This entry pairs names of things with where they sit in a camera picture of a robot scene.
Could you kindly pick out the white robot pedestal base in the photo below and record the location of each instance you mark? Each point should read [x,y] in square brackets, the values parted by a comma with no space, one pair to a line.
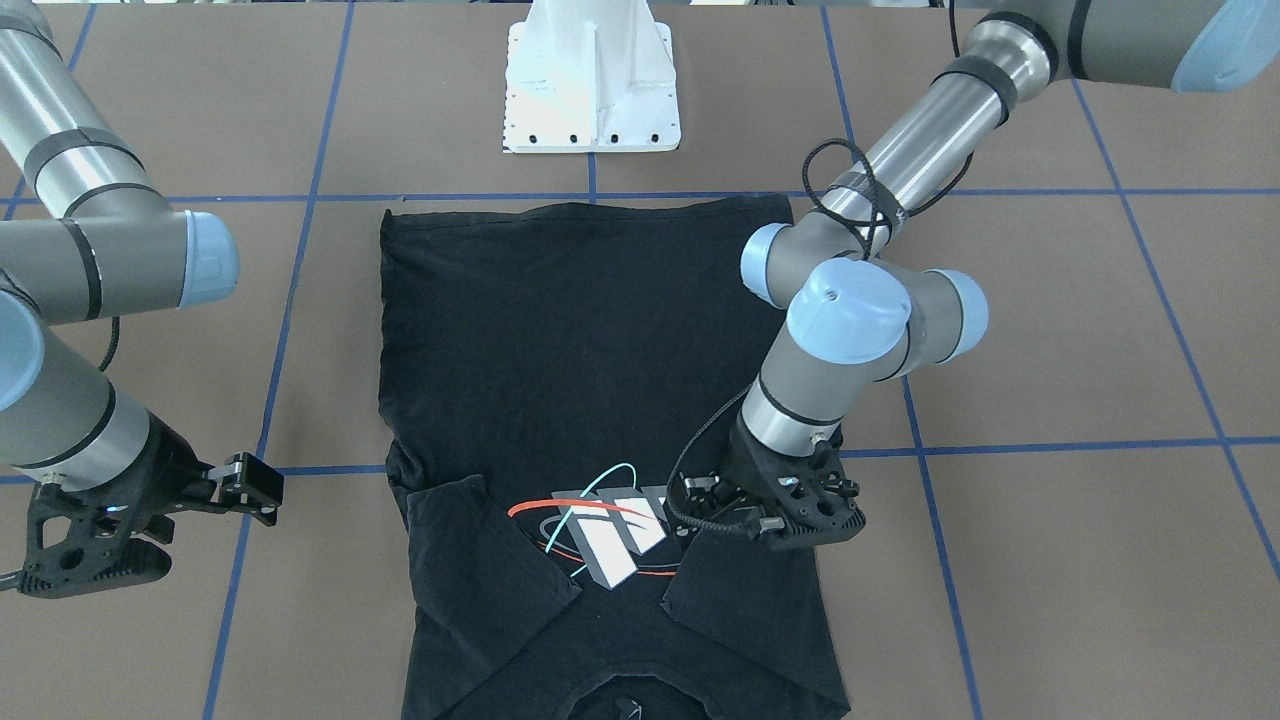
[590,76]

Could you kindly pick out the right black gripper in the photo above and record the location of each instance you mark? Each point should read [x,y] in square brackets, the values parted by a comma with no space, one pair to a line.
[168,462]

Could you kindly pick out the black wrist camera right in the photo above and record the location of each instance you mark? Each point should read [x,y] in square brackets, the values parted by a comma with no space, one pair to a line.
[252,487]

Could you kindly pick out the black t-shirt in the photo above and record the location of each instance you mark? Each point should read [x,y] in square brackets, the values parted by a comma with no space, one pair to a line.
[540,373]

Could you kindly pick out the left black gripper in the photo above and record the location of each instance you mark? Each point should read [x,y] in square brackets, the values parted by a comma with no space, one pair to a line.
[752,462]

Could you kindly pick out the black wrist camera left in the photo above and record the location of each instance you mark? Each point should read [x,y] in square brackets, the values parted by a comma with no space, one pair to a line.
[707,501]

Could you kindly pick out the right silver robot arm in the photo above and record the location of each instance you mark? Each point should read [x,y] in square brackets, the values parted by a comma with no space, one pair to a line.
[108,473]

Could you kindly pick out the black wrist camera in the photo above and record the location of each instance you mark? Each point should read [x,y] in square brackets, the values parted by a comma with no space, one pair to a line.
[707,501]
[252,487]

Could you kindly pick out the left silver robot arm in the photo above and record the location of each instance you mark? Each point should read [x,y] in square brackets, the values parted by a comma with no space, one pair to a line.
[851,318]

